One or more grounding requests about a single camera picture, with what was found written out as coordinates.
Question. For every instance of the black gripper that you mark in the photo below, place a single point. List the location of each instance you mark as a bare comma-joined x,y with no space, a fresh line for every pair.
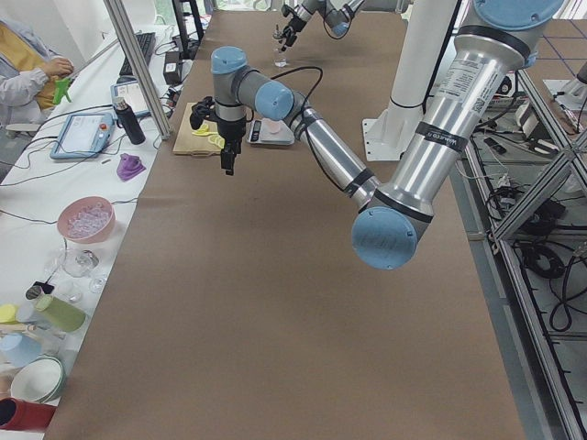
292,27
227,131

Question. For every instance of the clear glass sauce bottle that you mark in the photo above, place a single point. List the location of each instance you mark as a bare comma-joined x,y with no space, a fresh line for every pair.
279,55

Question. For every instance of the pink plastic cup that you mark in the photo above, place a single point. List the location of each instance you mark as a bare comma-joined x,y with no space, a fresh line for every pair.
273,127

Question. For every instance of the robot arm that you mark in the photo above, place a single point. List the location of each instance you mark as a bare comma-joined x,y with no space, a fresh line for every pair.
452,62
336,20

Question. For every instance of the silver digital kitchen scale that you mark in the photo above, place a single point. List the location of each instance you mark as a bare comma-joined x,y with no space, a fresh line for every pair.
258,135

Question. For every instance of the green tumbler cup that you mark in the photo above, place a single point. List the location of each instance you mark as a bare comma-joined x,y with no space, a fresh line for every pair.
59,313

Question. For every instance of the light blue cup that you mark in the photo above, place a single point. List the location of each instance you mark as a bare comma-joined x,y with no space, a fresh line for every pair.
20,349

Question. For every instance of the red cup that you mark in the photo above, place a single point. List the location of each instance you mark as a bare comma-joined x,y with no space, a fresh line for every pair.
19,415

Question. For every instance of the yellow plastic knife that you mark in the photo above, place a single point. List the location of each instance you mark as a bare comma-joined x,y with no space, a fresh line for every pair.
199,133

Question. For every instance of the bamboo cutting board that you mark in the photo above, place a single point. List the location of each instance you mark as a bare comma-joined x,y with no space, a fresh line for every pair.
200,142

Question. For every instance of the purple cloth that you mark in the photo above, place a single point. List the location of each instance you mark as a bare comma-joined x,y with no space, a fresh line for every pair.
129,167

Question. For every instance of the black thermos bottle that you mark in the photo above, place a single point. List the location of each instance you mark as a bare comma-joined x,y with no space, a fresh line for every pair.
127,119

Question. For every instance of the teach pendant upper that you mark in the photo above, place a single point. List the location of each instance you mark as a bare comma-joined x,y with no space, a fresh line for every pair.
133,96

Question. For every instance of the teach pendant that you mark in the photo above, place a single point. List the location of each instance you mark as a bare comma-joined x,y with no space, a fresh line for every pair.
133,96
83,136

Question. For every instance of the black keyboard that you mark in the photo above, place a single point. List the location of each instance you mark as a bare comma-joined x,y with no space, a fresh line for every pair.
146,46

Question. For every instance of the teach pendant lower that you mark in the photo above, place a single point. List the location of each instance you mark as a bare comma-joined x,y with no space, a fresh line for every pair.
83,136

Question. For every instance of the pink bowl with ice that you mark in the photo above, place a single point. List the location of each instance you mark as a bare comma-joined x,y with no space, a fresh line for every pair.
87,220

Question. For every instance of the wine glass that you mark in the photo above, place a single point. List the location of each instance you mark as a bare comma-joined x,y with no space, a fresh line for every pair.
84,264

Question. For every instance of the seated person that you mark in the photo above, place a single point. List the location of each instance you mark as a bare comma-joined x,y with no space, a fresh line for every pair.
29,72

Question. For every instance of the white green-rimmed bowl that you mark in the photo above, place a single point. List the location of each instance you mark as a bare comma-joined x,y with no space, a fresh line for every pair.
40,381

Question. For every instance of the aluminium frame post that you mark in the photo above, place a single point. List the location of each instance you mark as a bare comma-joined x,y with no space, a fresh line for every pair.
126,37

